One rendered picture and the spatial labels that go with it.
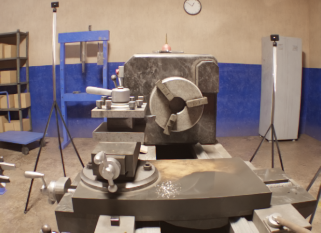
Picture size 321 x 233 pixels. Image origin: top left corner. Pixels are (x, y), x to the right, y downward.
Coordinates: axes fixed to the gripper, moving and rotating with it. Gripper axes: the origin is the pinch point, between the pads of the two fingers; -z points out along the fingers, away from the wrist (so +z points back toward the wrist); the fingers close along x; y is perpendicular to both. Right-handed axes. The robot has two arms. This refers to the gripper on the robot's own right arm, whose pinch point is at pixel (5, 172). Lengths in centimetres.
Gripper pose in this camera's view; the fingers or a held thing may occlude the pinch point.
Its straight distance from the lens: 98.6
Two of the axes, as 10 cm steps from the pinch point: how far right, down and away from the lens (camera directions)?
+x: 0.3, 5.8, -8.2
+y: 0.1, -8.2, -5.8
